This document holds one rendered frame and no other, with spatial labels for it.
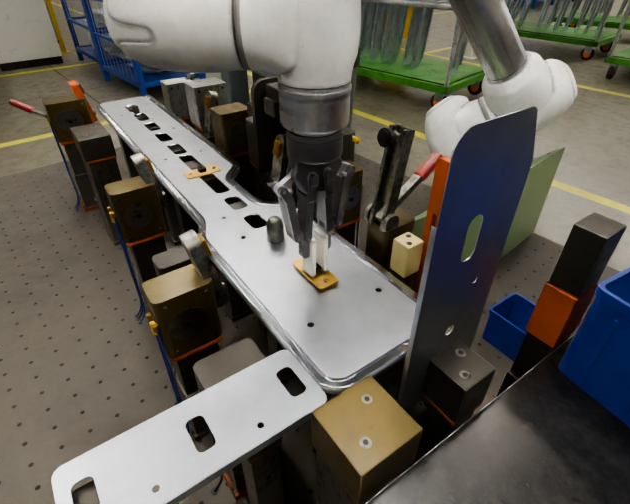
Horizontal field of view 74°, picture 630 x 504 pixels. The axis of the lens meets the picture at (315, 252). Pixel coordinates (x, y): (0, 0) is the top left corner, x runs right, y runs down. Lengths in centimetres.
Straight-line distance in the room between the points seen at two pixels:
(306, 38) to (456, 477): 46
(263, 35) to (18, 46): 710
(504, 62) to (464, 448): 94
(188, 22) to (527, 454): 56
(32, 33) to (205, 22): 706
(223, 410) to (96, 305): 73
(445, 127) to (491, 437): 95
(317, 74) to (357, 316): 33
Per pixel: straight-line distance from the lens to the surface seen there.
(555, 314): 58
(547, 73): 128
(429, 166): 76
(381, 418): 46
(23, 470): 97
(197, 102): 132
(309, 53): 49
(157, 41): 54
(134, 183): 94
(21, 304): 131
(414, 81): 482
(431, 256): 36
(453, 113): 130
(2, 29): 750
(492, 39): 117
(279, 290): 67
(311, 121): 52
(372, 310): 64
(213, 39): 52
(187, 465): 51
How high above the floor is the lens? 144
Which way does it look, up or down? 37 degrees down
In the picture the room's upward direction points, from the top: straight up
